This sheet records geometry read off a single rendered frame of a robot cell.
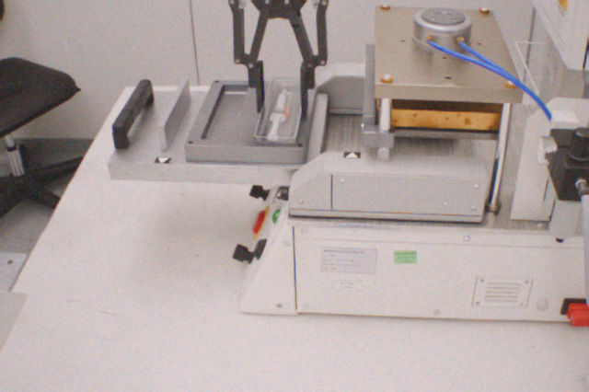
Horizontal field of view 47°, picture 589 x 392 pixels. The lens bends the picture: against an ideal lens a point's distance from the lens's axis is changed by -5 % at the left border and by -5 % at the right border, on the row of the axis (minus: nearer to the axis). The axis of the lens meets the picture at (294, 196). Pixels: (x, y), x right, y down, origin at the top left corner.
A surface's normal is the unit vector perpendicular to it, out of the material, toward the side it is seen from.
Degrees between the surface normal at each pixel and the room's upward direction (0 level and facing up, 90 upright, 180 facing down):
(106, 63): 90
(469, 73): 0
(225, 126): 0
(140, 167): 90
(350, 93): 90
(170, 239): 0
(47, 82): 13
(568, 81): 90
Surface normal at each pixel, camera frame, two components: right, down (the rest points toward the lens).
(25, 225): -0.03, -0.82
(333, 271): -0.11, 0.58
